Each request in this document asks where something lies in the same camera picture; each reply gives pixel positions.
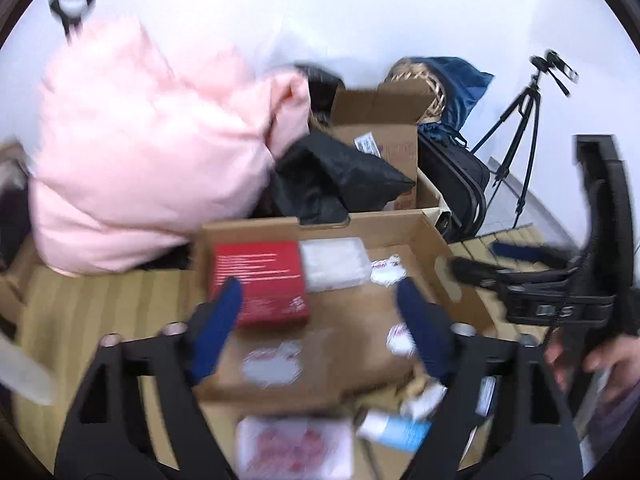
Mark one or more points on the shallow cardboard box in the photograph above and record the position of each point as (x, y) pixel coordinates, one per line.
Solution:
(345, 320)

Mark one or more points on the pink down jacket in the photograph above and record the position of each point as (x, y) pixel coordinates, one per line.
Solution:
(150, 150)

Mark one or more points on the black tripod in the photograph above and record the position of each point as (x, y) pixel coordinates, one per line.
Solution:
(530, 110)

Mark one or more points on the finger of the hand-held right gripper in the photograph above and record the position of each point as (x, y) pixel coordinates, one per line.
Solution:
(520, 252)
(475, 271)

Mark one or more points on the wicker basket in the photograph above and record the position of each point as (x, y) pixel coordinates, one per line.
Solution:
(436, 95)

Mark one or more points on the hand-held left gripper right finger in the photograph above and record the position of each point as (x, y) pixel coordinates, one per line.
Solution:
(425, 332)

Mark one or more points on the red box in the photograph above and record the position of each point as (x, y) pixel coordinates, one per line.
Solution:
(260, 280)

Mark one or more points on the white bottle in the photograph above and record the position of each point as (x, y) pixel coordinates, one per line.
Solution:
(25, 370)

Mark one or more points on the tall open cardboard box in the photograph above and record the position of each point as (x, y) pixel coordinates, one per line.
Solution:
(395, 157)

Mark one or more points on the crumpled wrapper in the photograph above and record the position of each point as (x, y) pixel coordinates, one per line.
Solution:
(420, 400)

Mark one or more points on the small printed plastic packet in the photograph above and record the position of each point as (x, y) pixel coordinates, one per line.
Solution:
(368, 142)

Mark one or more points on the person's right hand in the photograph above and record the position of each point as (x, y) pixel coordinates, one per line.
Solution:
(620, 357)

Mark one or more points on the blue bag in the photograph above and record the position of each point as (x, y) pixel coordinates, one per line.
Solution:
(465, 85)

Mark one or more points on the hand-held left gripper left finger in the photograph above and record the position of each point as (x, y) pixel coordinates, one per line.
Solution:
(220, 325)

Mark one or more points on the black cloth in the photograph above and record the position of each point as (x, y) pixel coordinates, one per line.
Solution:
(330, 175)

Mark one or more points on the black backpack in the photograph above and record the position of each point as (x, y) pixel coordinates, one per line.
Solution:
(455, 175)

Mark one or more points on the white and blue tube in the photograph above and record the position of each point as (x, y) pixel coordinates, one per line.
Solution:
(395, 430)

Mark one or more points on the white packet with red print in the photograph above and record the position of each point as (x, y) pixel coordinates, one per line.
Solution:
(295, 447)

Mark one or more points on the clear plastic box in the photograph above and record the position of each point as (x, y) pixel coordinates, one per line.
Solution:
(332, 262)

